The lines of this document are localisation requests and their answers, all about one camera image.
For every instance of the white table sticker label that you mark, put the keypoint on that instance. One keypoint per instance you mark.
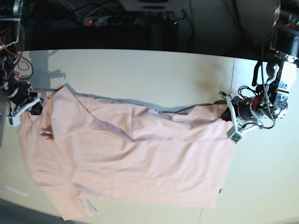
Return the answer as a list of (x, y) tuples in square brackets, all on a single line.
[(16, 191)]

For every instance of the pink T-shirt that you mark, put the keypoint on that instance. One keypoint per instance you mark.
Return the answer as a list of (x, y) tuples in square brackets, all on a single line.
[(81, 148)]

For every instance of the black power adapter box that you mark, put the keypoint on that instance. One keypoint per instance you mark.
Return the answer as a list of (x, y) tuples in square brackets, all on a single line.
[(169, 33)]

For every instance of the white power strip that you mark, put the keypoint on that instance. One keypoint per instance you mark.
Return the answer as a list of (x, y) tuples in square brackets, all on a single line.
[(108, 20)]

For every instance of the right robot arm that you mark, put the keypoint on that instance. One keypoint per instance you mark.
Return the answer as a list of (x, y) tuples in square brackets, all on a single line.
[(15, 69)]

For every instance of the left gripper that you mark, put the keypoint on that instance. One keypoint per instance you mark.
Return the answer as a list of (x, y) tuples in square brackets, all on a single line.
[(264, 99)]

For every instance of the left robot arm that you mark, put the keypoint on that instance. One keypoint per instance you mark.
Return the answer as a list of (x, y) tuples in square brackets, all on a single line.
[(274, 73)]

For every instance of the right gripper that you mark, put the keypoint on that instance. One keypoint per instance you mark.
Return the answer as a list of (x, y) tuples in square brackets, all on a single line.
[(19, 93)]

